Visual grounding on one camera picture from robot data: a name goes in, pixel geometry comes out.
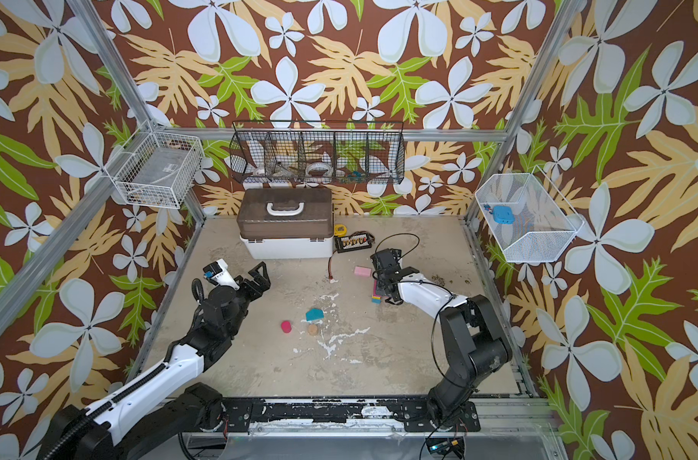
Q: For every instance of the white wire basket right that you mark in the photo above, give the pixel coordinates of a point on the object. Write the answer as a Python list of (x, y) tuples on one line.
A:
[(545, 221)]

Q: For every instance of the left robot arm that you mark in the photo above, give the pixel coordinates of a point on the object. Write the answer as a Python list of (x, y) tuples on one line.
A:
[(165, 400)]

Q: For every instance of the magenta rectangular block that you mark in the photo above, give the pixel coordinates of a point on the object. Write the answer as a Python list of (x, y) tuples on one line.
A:
[(375, 292)]

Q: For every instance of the white wire basket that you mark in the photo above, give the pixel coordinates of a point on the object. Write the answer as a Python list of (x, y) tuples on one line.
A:
[(156, 168), (545, 221)]

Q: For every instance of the white wire basket left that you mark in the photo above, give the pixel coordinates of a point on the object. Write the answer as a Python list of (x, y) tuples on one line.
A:
[(156, 168)]

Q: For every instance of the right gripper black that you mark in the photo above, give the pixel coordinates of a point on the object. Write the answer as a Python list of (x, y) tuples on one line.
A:
[(388, 276)]

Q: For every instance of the black wire basket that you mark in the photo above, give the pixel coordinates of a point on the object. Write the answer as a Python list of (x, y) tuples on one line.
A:
[(318, 153)]

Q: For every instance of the white box brown lid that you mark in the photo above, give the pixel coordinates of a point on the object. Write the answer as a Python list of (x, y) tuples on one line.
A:
[(287, 223)]

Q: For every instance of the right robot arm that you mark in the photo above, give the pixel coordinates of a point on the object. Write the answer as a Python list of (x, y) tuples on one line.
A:
[(474, 340)]

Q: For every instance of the yellow tape measure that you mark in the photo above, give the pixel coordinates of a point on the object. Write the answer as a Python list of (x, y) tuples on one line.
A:
[(340, 230)]

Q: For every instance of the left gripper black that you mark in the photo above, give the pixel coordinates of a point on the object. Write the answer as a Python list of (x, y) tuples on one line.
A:
[(262, 283)]

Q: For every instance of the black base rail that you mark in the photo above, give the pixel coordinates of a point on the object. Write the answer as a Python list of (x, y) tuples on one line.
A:
[(412, 413)]

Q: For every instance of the light pink block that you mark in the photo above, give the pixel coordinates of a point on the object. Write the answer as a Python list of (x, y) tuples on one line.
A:
[(362, 271)]

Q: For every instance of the teal arch block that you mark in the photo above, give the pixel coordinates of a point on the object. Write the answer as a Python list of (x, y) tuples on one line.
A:
[(314, 314)]

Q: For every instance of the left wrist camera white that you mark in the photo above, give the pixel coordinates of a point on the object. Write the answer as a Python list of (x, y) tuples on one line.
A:
[(218, 275)]

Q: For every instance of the blue object in basket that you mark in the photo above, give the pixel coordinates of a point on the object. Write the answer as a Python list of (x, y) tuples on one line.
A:
[(502, 214)]

